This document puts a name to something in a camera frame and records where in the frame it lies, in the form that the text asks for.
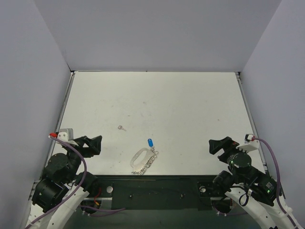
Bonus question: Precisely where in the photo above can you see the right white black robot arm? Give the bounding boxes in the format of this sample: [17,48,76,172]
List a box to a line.
[209,134,302,229]

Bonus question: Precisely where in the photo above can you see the purple cable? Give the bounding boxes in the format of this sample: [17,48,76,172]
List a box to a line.
[214,136,296,229]
[23,135,126,229]

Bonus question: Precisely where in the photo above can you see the blue plastic key tag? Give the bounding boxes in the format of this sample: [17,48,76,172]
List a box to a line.
[148,138,153,147]

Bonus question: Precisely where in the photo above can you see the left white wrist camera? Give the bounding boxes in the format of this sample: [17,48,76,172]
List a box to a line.
[49,128,78,146]

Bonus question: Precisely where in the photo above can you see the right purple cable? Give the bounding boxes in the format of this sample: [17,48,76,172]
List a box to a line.
[214,136,296,229]

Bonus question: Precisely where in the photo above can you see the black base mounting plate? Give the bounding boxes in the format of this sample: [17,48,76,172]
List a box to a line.
[71,175,239,211]

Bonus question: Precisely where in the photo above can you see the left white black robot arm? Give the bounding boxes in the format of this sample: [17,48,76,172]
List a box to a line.
[26,132,102,229]

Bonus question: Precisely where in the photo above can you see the silver bottle opener keychain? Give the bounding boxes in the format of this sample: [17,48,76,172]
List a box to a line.
[130,146,159,176]

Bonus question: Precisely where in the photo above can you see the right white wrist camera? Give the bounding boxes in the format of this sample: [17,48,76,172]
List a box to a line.
[236,134,260,153]

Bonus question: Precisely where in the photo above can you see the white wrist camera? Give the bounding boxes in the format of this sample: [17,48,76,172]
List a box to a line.
[49,128,78,146]
[236,134,260,153]

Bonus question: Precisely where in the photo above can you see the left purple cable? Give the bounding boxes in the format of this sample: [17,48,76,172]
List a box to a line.
[23,135,126,229]

